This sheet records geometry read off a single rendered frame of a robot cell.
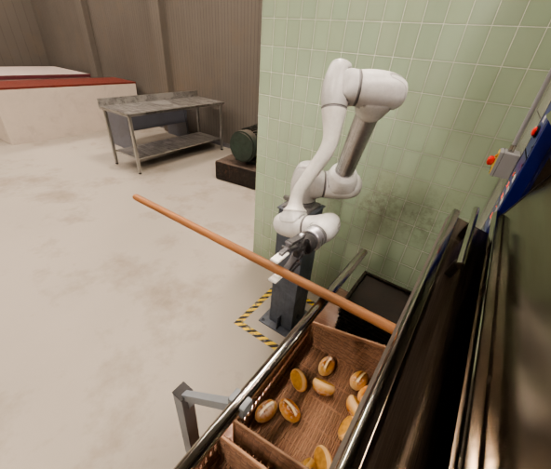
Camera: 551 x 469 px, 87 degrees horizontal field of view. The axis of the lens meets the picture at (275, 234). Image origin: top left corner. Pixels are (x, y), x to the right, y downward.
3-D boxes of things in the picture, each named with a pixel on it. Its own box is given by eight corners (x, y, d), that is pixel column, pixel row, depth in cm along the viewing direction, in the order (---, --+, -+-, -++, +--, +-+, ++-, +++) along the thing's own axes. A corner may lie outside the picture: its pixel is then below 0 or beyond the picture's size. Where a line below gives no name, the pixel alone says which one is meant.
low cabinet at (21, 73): (99, 110, 783) (89, 73, 736) (-9, 122, 620) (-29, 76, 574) (64, 100, 865) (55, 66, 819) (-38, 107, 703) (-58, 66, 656)
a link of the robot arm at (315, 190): (288, 191, 181) (292, 156, 169) (318, 193, 181) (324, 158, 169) (289, 203, 167) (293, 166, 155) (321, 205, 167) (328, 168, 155)
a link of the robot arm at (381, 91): (319, 181, 180) (355, 183, 180) (319, 203, 172) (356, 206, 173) (356, 58, 111) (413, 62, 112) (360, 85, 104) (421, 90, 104)
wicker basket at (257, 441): (402, 395, 126) (424, 356, 111) (355, 552, 86) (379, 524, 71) (304, 338, 147) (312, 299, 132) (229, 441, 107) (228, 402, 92)
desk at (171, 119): (190, 139, 622) (187, 100, 581) (133, 152, 527) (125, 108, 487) (169, 132, 652) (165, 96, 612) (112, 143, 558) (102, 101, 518)
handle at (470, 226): (462, 221, 85) (467, 223, 84) (440, 279, 62) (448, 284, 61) (475, 205, 81) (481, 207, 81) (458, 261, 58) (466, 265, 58)
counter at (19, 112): (142, 124, 696) (136, 81, 647) (7, 145, 509) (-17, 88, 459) (122, 117, 734) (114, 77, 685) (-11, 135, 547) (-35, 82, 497)
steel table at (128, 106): (225, 150, 577) (223, 96, 524) (139, 175, 443) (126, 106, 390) (199, 141, 609) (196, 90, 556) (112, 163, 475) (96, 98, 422)
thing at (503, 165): (508, 173, 128) (520, 151, 122) (507, 180, 121) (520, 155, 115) (489, 168, 131) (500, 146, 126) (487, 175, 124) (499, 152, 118)
